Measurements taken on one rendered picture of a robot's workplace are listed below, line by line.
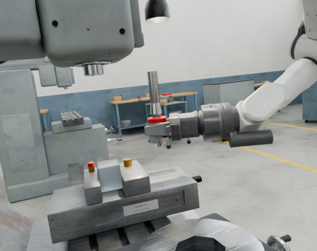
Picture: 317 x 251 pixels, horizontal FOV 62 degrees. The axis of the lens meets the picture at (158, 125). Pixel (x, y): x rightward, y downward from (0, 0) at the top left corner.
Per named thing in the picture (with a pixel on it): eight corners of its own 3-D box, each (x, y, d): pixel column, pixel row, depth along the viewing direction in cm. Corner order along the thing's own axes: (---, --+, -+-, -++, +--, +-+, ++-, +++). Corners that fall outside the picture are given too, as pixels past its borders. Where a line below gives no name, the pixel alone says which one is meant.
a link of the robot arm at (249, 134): (217, 96, 63) (266, 91, 62) (213, 117, 73) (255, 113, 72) (225, 140, 58) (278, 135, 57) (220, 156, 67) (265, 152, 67)
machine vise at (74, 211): (179, 187, 81) (175, 152, 79) (200, 208, 66) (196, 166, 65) (57, 213, 71) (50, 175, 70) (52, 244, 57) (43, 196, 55)
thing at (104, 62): (107, 65, 70) (107, 62, 70) (113, 62, 62) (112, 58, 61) (74, 67, 67) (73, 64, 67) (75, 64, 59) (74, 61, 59)
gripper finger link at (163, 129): (144, 124, 64) (169, 121, 63) (145, 137, 64) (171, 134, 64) (143, 125, 62) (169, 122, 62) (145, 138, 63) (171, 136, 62)
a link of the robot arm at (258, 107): (236, 105, 60) (276, 71, 63) (231, 123, 68) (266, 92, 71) (258, 124, 57) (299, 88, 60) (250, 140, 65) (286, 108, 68)
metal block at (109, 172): (119, 180, 70) (116, 158, 69) (122, 188, 65) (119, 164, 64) (99, 184, 69) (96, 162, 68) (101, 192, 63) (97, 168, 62)
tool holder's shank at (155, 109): (162, 115, 67) (157, 71, 66) (163, 117, 64) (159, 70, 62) (149, 117, 67) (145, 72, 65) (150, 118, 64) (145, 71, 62)
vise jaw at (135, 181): (138, 173, 76) (136, 159, 76) (151, 191, 62) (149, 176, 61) (117, 177, 75) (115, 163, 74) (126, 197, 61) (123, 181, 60)
